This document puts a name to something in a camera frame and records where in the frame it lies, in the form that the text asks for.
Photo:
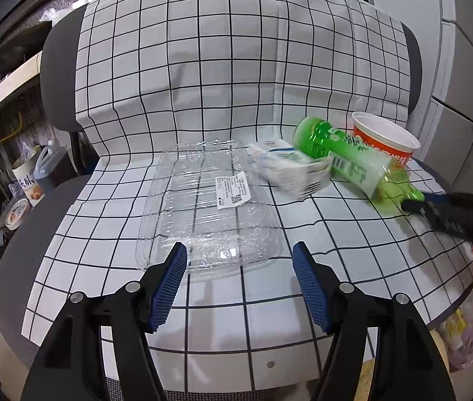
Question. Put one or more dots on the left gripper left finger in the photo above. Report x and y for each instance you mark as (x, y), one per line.
(69, 363)

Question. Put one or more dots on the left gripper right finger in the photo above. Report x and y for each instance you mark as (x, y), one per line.
(408, 365)

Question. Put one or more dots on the green plastic bottle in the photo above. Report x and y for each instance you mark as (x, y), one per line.
(377, 174)

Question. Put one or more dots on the trash bin with pink bag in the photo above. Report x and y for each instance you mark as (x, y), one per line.
(457, 334)

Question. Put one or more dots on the grey office chair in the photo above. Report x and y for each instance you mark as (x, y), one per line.
(23, 237)

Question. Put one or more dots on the red white instant noodle cup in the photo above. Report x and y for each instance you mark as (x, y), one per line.
(385, 135)

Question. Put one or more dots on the grey refrigerator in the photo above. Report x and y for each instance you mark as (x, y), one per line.
(443, 118)

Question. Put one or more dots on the clear oil jug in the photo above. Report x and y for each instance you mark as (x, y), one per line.
(53, 167)

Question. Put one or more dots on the white printed container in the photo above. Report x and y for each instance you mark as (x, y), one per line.
(23, 170)

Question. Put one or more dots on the clear plastic food container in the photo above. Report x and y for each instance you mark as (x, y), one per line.
(208, 197)

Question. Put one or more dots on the black white checkered cloth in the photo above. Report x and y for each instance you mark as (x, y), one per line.
(220, 133)

